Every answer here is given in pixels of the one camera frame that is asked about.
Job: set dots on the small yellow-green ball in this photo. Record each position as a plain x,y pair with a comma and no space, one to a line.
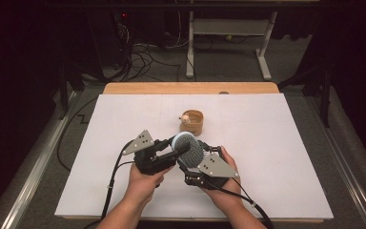
228,37

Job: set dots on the white board sheet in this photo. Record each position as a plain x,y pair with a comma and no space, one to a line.
267,152

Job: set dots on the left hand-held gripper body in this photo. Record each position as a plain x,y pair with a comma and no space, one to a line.
143,141

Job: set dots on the aluminium floor rail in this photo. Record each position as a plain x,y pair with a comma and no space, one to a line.
35,171
346,165

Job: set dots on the person's right hand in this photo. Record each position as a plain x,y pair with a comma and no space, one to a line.
225,195

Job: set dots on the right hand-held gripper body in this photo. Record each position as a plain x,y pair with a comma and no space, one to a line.
217,167

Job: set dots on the wooden cup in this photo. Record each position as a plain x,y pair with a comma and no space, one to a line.
197,125

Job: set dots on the black tripod stand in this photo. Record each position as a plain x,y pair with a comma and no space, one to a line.
324,95

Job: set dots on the black computer tower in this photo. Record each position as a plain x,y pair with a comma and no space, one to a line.
108,41

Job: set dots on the black metal stand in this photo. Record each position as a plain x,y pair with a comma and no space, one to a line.
64,92

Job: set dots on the person's left hand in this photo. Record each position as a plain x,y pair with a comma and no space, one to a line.
143,186

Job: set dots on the white metal desk frame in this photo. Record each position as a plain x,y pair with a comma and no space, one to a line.
228,27

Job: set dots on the wooden table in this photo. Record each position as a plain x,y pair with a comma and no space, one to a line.
171,87

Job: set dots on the small cream figurine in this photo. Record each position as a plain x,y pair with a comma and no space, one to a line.
186,119

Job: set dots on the light blue hairbrush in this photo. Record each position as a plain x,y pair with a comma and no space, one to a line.
194,157

